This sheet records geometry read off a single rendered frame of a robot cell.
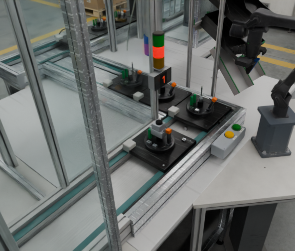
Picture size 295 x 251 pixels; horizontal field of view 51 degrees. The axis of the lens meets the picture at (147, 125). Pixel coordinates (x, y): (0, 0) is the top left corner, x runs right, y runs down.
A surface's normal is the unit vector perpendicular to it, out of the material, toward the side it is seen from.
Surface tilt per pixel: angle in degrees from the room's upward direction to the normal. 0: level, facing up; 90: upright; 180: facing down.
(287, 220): 0
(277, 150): 90
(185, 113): 0
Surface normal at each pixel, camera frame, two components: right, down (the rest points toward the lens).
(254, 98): -0.04, -0.79
